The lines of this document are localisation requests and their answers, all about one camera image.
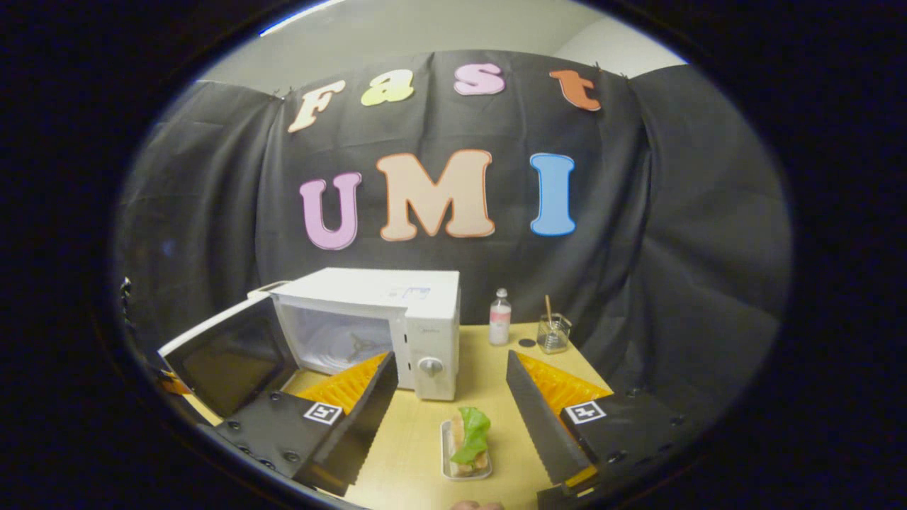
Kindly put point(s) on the wooden stick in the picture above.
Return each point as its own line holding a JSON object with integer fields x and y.
{"x": 548, "y": 308}

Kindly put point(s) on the white microwave oven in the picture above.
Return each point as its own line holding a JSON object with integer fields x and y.
{"x": 432, "y": 319}

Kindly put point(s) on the small clear bottle pink label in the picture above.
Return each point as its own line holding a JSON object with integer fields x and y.
{"x": 499, "y": 322}

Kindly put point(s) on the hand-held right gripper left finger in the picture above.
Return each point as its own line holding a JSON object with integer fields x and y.
{"x": 361, "y": 432}

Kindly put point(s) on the lettuce sandwich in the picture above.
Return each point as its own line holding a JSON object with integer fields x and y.
{"x": 471, "y": 432}

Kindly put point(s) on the clear glass cup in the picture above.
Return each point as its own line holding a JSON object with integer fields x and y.
{"x": 553, "y": 340}

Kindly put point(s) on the white rectangular tray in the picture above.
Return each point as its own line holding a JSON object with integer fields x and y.
{"x": 445, "y": 453}

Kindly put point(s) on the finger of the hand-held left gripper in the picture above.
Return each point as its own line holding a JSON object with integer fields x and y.
{"x": 173, "y": 386}

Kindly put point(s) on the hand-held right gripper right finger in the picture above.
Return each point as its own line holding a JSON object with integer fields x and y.
{"x": 538, "y": 425}

